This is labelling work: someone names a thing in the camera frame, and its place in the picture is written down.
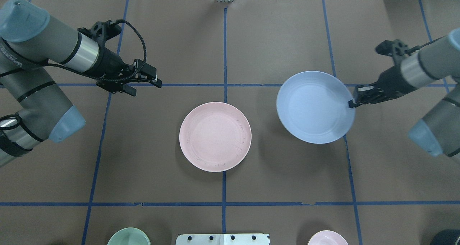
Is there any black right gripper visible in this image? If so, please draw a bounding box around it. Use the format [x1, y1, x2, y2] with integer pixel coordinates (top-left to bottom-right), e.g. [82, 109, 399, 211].
[348, 66, 417, 109]

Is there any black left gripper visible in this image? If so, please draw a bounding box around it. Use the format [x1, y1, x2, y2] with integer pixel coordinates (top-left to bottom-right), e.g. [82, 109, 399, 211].
[88, 48, 162, 89]

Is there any light blue plate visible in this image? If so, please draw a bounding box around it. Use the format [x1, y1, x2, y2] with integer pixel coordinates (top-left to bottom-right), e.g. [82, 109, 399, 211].
[276, 71, 355, 144]

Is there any pink plate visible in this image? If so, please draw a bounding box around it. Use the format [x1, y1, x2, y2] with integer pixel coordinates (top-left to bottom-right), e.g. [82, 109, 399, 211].
[179, 102, 252, 172]

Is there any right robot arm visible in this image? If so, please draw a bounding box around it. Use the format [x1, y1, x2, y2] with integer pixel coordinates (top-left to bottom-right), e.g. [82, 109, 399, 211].
[348, 28, 459, 164]

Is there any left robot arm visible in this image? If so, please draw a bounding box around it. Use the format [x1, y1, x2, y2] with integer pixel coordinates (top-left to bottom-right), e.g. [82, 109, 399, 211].
[0, 0, 162, 166]

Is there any pink bowl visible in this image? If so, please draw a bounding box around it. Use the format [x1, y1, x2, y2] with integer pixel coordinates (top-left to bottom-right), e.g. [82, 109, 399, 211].
[307, 230, 348, 245]

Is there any green bowl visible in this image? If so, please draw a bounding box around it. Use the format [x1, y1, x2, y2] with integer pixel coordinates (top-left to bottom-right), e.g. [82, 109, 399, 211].
[107, 227, 151, 245]

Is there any dark blue pot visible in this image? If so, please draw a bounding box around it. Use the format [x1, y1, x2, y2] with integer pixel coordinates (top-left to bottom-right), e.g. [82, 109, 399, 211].
[430, 229, 460, 245]

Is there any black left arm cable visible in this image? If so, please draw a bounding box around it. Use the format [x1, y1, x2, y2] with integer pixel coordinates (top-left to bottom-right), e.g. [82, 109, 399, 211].
[92, 19, 147, 82]

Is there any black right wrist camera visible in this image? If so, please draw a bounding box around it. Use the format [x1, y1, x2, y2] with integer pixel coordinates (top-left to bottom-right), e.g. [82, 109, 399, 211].
[375, 40, 421, 66]

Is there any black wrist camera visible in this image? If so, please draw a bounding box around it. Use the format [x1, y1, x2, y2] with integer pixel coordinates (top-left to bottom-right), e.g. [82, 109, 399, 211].
[77, 20, 122, 47]
[375, 40, 421, 66]

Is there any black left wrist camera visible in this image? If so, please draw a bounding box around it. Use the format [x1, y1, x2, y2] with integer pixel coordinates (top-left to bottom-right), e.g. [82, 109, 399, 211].
[77, 20, 122, 47]

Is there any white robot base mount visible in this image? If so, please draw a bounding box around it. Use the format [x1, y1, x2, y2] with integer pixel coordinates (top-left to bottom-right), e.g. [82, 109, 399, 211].
[175, 233, 271, 245]

